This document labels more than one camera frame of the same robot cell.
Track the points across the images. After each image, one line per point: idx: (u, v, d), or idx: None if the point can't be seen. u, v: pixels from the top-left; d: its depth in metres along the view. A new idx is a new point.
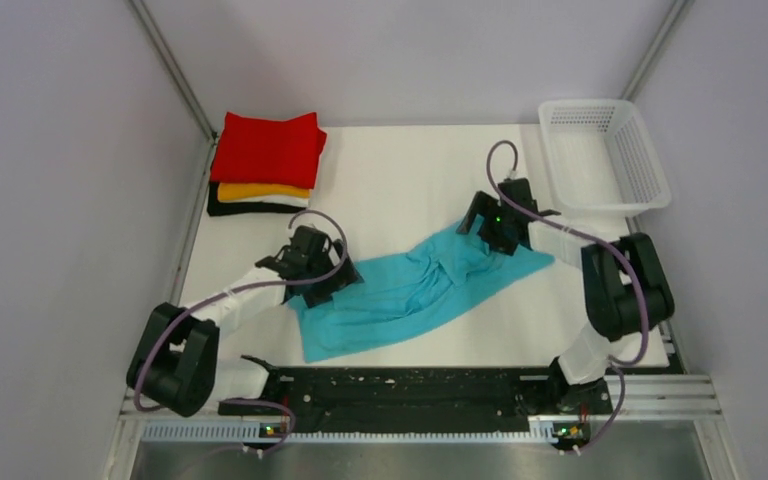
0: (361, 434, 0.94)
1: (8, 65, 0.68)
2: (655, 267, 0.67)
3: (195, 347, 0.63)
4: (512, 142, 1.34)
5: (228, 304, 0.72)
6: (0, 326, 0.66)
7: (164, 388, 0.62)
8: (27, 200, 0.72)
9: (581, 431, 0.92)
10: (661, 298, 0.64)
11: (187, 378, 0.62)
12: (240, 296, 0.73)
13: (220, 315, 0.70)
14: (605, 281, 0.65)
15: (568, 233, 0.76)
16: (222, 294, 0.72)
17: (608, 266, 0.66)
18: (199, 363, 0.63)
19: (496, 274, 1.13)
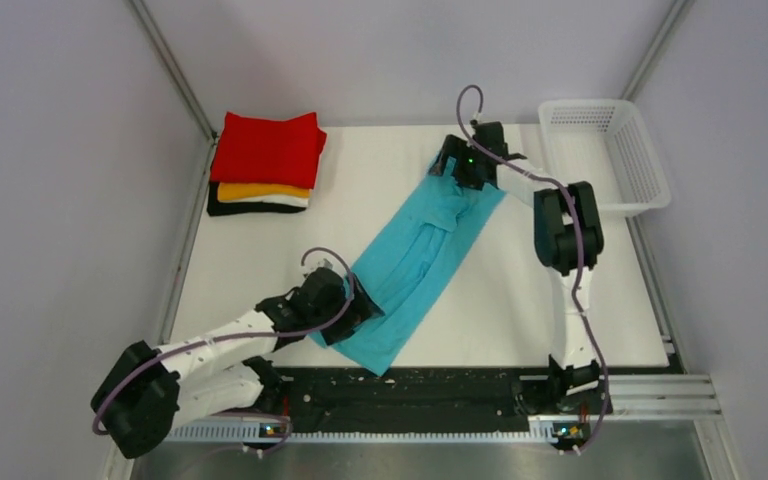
0: (361, 434, 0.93)
1: (8, 66, 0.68)
2: (592, 207, 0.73)
3: (152, 398, 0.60)
4: (512, 142, 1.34)
5: (202, 355, 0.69)
6: (0, 327, 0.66)
7: (114, 425, 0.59)
8: (27, 201, 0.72)
9: (581, 431, 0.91)
10: (593, 236, 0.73)
11: (139, 424, 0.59)
12: (218, 347, 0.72)
13: (189, 367, 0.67)
14: (549, 224, 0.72)
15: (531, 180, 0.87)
16: (202, 343, 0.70)
17: (551, 212, 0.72)
18: (151, 415, 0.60)
19: (473, 210, 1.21)
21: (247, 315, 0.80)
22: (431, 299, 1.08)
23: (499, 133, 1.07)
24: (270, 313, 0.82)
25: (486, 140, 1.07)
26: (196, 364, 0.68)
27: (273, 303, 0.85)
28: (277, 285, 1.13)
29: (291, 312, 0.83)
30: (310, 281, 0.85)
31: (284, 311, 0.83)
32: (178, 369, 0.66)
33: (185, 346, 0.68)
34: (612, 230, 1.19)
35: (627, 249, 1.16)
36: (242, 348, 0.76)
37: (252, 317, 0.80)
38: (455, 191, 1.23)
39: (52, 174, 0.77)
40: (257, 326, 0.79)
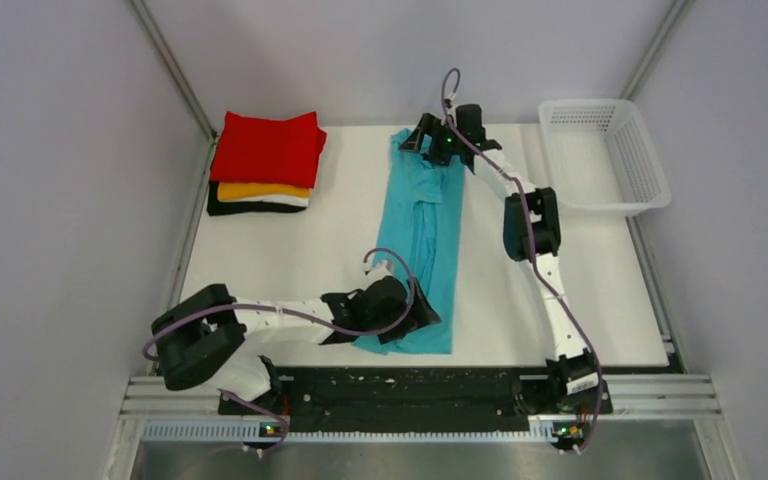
0: (360, 433, 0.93)
1: (7, 66, 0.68)
2: (553, 212, 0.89)
3: (214, 342, 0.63)
4: (512, 143, 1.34)
5: (269, 319, 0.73)
6: (0, 327, 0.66)
7: (167, 354, 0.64)
8: (26, 201, 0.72)
9: (581, 431, 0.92)
10: (551, 235, 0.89)
11: (191, 362, 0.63)
12: (284, 317, 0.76)
13: (254, 326, 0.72)
14: (516, 226, 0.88)
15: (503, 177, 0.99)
16: (273, 308, 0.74)
17: (518, 217, 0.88)
18: (206, 357, 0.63)
19: (448, 180, 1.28)
21: (312, 300, 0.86)
22: (455, 265, 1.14)
23: (479, 118, 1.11)
24: (332, 306, 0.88)
25: (466, 126, 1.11)
26: (262, 325, 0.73)
27: (337, 298, 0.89)
28: (276, 286, 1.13)
29: (349, 313, 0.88)
30: (375, 288, 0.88)
31: (343, 310, 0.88)
32: (246, 324, 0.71)
33: (260, 305, 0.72)
34: (613, 230, 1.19)
35: (627, 248, 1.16)
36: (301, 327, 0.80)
37: (316, 304, 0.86)
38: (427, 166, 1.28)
39: (51, 174, 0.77)
40: (318, 312, 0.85)
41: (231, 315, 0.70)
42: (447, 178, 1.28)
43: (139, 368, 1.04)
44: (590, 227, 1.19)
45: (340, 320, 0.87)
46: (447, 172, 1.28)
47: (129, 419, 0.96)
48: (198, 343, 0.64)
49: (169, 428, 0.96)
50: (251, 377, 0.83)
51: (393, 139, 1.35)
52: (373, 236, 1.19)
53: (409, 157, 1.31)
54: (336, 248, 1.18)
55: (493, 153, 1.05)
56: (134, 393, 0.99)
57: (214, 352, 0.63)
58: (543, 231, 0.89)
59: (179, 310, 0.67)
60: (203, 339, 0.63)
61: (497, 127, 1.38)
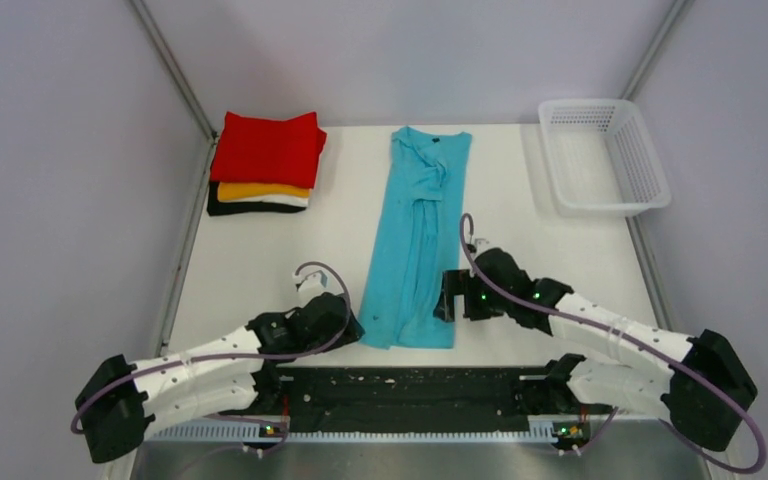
0: (361, 433, 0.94)
1: (7, 64, 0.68)
2: (735, 362, 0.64)
3: (115, 420, 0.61)
4: (513, 144, 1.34)
5: (176, 375, 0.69)
6: None
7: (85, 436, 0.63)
8: (27, 200, 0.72)
9: (581, 431, 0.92)
10: (747, 391, 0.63)
11: (102, 441, 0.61)
12: (194, 368, 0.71)
13: (159, 388, 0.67)
14: (708, 413, 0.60)
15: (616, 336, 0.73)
16: (179, 362, 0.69)
17: (703, 393, 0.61)
18: (114, 433, 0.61)
19: (448, 174, 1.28)
21: (233, 333, 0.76)
22: (455, 261, 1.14)
23: (512, 264, 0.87)
24: (261, 333, 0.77)
25: (503, 278, 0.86)
26: (169, 383, 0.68)
27: (268, 319, 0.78)
28: (276, 286, 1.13)
29: (285, 334, 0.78)
30: (312, 306, 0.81)
31: (278, 331, 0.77)
32: (147, 390, 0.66)
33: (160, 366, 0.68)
34: (613, 230, 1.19)
35: (628, 249, 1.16)
36: (223, 369, 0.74)
37: (239, 336, 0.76)
38: (426, 163, 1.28)
39: (52, 171, 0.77)
40: (243, 345, 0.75)
41: (132, 385, 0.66)
42: (447, 173, 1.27)
43: None
44: (590, 227, 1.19)
45: (276, 343, 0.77)
46: (448, 169, 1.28)
47: None
48: (105, 420, 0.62)
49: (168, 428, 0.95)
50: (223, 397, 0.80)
51: (394, 137, 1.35)
52: (374, 233, 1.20)
53: (408, 155, 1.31)
54: (335, 249, 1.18)
55: (570, 303, 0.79)
56: None
57: (123, 427, 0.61)
58: (735, 390, 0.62)
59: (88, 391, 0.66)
60: (106, 418, 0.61)
61: (497, 128, 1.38)
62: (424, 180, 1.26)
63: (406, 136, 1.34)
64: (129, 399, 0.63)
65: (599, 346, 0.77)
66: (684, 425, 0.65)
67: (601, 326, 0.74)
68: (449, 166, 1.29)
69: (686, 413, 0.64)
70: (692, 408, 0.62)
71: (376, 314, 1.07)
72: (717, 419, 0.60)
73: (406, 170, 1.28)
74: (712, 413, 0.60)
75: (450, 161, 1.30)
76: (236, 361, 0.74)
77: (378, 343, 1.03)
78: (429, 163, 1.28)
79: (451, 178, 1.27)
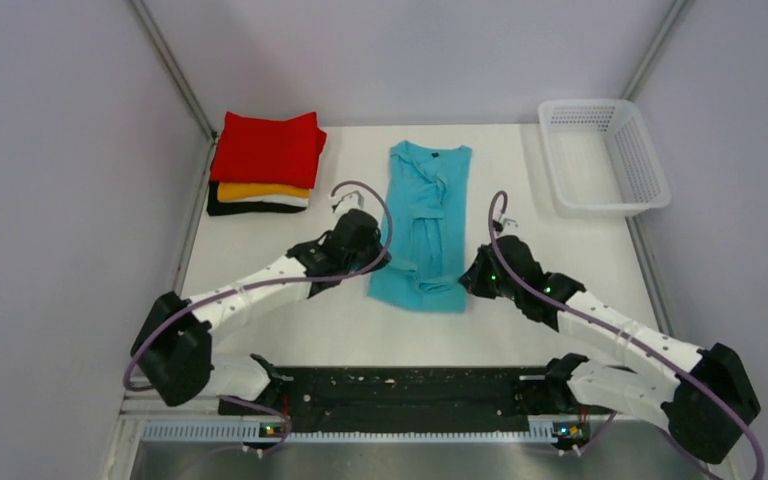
0: (360, 433, 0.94)
1: (6, 64, 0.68)
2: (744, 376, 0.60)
3: (186, 349, 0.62)
4: (511, 144, 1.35)
5: (233, 304, 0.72)
6: None
7: (155, 375, 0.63)
8: (27, 201, 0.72)
9: (581, 431, 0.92)
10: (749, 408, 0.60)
11: (175, 376, 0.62)
12: (250, 295, 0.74)
13: (220, 316, 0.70)
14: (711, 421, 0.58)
15: (627, 342, 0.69)
16: (232, 292, 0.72)
17: (707, 403, 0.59)
18: (185, 365, 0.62)
19: (447, 189, 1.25)
21: (276, 261, 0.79)
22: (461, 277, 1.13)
23: (527, 253, 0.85)
24: (302, 258, 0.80)
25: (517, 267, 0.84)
26: (229, 311, 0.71)
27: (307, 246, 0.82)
28: None
29: (324, 257, 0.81)
30: (343, 224, 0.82)
31: (317, 256, 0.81)
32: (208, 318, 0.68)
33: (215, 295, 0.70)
34: (613, 230, 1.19)
35: (627, 249, 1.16)
36: (277, 294, 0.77)
37: (286, 264, 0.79)
38: (426, 179, 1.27)
39: (52, 172, 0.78)
40: (288, 271, 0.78)
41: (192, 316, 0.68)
42: (446, 187, 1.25)
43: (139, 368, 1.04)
44: (589, 226, 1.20)
45: (319, 264, 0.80)
46: (448, 184, 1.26)
47: (129, 419, 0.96)
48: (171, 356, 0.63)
49: (168, 428, 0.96)
50: (244, 374, 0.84)
51: (393, 152, 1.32)
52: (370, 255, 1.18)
53: (407, 170, 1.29)
54: None
55: (581, 300, 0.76)
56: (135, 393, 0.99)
57: (193, 357, 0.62)
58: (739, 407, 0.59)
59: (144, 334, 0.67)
60: (177, 350, 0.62)
61: (497, 128, 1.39)
62: (423, 197, 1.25)
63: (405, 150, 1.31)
64: (195, 329, 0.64)
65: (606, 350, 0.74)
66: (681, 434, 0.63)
67: (610, 328, 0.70)
68: (450, 181, 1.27)
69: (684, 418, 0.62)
70: (693, 418, 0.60)
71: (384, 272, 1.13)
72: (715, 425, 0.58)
73: (405, 190, 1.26)
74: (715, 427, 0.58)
75: (451, 177, 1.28)
76: (286, 285, 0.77)
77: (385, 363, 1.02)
78: (429, 179, 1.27)
79: (450, 194, 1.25)
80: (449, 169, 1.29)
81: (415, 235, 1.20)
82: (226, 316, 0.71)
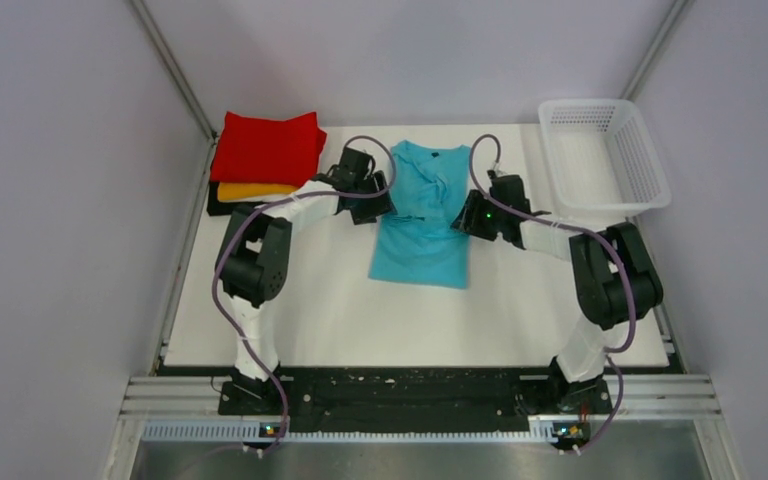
0: (360, 433, 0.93)
1: (3, 66, 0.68)
2: (642, 249, 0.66)
3: (274, 236, 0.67)
4: (512, 143, 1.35)
5: (294, 209, 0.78)
6: None
7: (247, 275, 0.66)
8: (25, 203, 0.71)
9: (581, 431, 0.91)
10: (648, 283, 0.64)
11: (271, 265, 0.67)
12: (304, 202, 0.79)
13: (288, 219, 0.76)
14: (595, 273, 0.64)
15: (557, 228, 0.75)
16: (289, 199, 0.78)
17: (594, 255, 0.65)
18: (278, 253, 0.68)
19: (446, 187, 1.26)
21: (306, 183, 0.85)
22: (463, 270, 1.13)
23: (520, 189, 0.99)
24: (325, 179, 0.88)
25: (506, 198, 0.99)
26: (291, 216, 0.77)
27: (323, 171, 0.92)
28: None
29: (341, 180, 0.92)
30: (348, 155, 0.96)
31: (334, 179, 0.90)
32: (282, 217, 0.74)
33: (279, 201, 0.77)
34: None
35: None
36: (316, 206, 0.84)
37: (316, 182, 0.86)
38: (426, 179, 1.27)
39: (51, 175, 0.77)
40: (317, 184, 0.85)
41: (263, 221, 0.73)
42: (445, 186, 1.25)
43: (139, 368, 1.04)
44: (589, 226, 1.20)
45: (342, 182, 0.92)
46: (448, 183, 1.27)
47: (129, 419, 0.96)
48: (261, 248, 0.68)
49: (169, 428, 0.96)
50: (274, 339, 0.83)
51: (393, 152, 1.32)
52: (368, 253, 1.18)
53: (407, 170, 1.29)
54: (337, 250, 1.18)
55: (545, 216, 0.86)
56: (134, 393, 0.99)
57: (281, 242, 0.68)
58: (636, 279, 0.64)
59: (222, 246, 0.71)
60: (267, 242, 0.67)
61: (496, 128, 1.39)
62: (423, 197, 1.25)
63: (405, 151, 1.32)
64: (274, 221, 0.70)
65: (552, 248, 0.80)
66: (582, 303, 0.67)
67: (544, 221, 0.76)
68: (450, 180, 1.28)
69: (578, 277, 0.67)
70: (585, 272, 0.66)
71: (389, 261, 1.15)
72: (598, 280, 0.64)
73: (404, 189, 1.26)
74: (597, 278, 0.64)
75: (451, 177, 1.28)
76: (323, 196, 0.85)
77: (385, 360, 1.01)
78: (429, 179, 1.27)
79: (449, 194, 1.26)
80: (448, 169, 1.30)
81: (415, 233, 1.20)
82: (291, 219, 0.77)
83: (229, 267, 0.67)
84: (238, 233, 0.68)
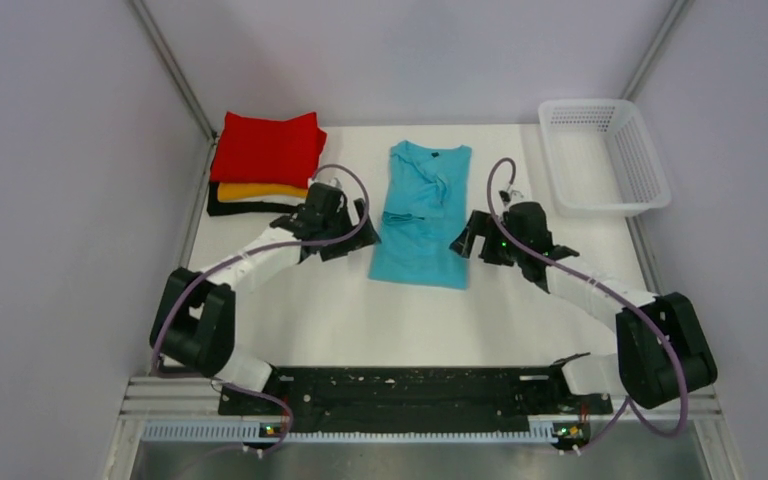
0: (360, 434, 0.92)
1: (1, 64, 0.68)
2: (695, 328, 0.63)
3: (213, 309, 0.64)
4: (511, 143, 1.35)
5: (242, 267, 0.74)
6: None
7: (186, 349, 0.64)
8: (25, 201, 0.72)
9: (581, 431, 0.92)
10: (702, 365, 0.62)
11: (209, 341, 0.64)
12: (254, 258, 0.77)
13: (235, 278, 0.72)
14: (647, 358, 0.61)
15: (594, 286, 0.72)
16: (238, 257, 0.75)
17: (646, 337, 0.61)
18: (217, 328, 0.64)
19: (446, 187, 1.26)
21: (267, 231, 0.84)
22: (464, 269, 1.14)
23: (541, 220, 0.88)
24: (287, 226, 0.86)
25: (526, 232, 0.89)
26: (240, 274, 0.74)
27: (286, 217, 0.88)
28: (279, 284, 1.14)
29: (304, 223, 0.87)
30: (314, 194, 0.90)
31: (298, 223, 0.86)
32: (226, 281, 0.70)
33: (226, 262, 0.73)
34: (613, 230, 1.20)
35: (624, 248, 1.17)
36: (274, 258, 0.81)
37: (275, 232, 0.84)
38: (426, 179, 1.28)
39: (51, 173, 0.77)
40: (279, 237, 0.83)
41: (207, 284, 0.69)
42: (445, 186, 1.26)
43: (139, 369, 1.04)
44: (589, 227, 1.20)
45: (305, 226, 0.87)
46: (448, 183, 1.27)
47: (129, 419, 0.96)
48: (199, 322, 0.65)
49: (169, 428, 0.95)
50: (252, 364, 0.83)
51: (393, 152, 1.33)
52: (368, 253, 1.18)
53: (407, 170, 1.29)
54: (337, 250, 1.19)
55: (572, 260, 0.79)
56: (135, 393, 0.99)
57: (220, 316, 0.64)
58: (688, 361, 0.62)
59: (161, 314, 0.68)
60: (205, 316, 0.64)
61: (497, 128, 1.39)
62: (423, 197, 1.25)
63: (404, 150, 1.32)
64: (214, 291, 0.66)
65: (584, 303, 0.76)
66: (625, 379, 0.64)
67: (580, 276, 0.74)
68: (450, 180, 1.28)
69: (624, 355, 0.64)
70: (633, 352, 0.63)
71: (390, 261, 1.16)
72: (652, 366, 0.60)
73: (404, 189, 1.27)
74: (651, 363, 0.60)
75: (451, 176, 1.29)
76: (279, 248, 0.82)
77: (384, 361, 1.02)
78: (429, 179, 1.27)
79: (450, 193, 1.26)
80: (449, 169, 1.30)
81: (415, 234, 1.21)
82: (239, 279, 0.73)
83: (169, 338, 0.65)
84: (176, 306, 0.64)
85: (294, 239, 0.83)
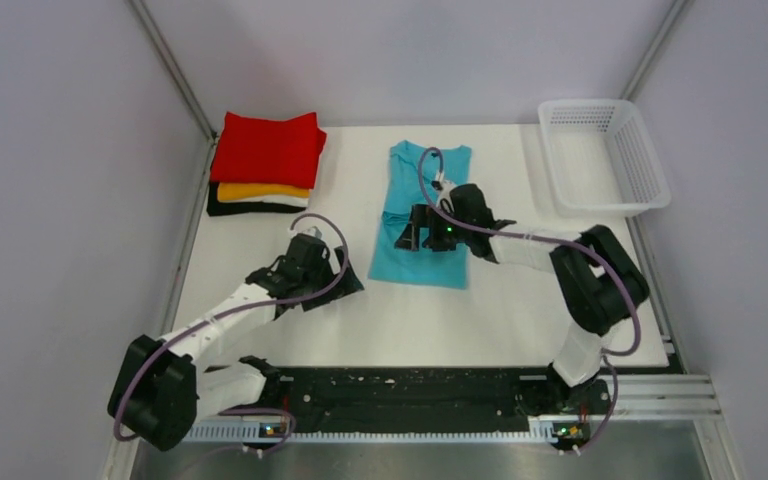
0: (361, 433, 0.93)
1: (2, 64, 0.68)
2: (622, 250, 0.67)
3: (169, 384, 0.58)
4: (511, 144, 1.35)
5: (208, 334, 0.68)
6: None
7: (143, 422, 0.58)
8: (26, 201, 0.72)
9: (581, 431, 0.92)
10: (637, 283, 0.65)
11: (163, 418, 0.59)
12: (222, 324, 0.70)
13: (198, 349, 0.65)
14: (584, 285, 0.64)
15: (531, 240, 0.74)
16: (204, 323, 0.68)
17: (579, 266, 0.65)
18: (174, 404, 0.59)
19: None
21: (240, 288, 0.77)
22: (463, 269, 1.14)
23: (481, 200, 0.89)
24: (262, 281, 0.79)
25: (467, 213, 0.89)
26: (205, 343, 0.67)
27: (262, 273, 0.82)
28: None
29: (282, 279, 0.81)
30: (294, 247, 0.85)
31: (275, 278, 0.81)
32: (187, 353, 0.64)
33: (190, 329, 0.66)
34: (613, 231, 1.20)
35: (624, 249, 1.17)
36: (246, 319, 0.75)
37: (249, 289, 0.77)
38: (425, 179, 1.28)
39: (52, 173, 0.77)
40: (252, 296, 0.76)
41: (169, 353, 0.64)
42: None
43: None
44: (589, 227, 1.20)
45: (281, 283, 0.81)
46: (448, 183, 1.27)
47: None
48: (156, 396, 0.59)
49: None
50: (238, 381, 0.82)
51: (393, 152, 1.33)
52: (368, 253, 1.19)
53: (407, 170, 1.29)
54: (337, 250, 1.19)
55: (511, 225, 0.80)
56: None
57: (177, 392, 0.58)
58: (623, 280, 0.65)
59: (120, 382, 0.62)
60: (160, 392, 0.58)
61: (497, 128, 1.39)
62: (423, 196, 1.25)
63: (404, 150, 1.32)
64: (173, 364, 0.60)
65: (530, 261, 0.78)
66: (574, 312, 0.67)
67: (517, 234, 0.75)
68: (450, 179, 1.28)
69: (567, 289, 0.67)
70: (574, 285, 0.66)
71: (389, 261, 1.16)
72: (590, 291, 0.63)
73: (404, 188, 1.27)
74: (589, 288, 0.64)
75: (451, 176, 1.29)
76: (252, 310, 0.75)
77: (384, 361, 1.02)
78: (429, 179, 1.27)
79: None
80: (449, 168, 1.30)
81: None
82: (205, 348, 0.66)
83: (126, 409, 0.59)
84: (134, 378, 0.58)
85: (268, 298, 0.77)
